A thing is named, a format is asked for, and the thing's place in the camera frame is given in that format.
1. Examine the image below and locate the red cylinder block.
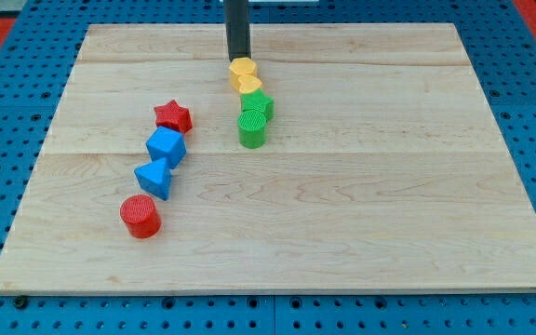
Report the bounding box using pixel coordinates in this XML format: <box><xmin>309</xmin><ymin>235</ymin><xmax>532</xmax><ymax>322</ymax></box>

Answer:
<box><xmin>120</xmin><ymin>194</ymin><xmax>161</xmax><ymax>239</ymax></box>

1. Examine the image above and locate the light wooden board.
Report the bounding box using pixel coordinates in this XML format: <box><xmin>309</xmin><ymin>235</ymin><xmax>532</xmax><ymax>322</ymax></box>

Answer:
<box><xmin>0</xmin><ymin>23</ymin><xmax>536</xmax><ymax>296</ymax></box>

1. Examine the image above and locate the yellow hexagon block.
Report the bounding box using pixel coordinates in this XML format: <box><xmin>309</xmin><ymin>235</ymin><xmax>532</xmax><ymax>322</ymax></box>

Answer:
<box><xmin>229</xmin><ymin>57</ymin><xmax>258</xmax><ymax>91</ymax></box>

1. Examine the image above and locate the red star block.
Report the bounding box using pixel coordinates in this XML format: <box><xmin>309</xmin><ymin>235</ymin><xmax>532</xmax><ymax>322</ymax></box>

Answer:
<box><xmin>154</xmin><ymin>100</ymin><xmax>193</xmax><ymax>134</ymax></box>

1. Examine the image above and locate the blue triangle block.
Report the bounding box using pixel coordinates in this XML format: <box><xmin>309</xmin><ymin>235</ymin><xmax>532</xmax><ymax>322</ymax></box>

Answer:
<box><xmin>134</xmin><ymin>158</ymin><xmax>172</xmax><ymax>201</ymax></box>

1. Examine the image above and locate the yellow heart block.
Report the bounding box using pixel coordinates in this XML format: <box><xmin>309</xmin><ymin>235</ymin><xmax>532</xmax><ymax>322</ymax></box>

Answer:
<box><xmin>237</xmin><ymin>74</ymin><xmax>263</xmax><ymax>94</ymax></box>

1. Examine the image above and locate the green star block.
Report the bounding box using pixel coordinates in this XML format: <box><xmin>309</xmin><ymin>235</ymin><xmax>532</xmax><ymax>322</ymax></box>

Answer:
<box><xmin>240</xmin><ymin>88</ymin><xmax>275</xmax><ymax>121</ymax></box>

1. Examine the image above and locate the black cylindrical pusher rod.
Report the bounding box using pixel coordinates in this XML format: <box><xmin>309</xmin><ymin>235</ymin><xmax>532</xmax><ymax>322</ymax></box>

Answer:
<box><xmin>223</xmin><ymin>0</ymin><xmax>251</xmax><ymax>60</ymax></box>

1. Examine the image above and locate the blue cube block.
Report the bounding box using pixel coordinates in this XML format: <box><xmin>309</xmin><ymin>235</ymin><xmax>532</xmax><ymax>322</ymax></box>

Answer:
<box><xmin>146</xmin><ymin>127</ymin><xmax>186</xmax><ymax>169</ymax></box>

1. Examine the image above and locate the green cylinder block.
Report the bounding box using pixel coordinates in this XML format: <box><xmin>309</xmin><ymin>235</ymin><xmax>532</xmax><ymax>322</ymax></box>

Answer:
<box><xmin>237</xmin><ymin>110</ymin><xmax>267</xmax><ymax>149</ymax></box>

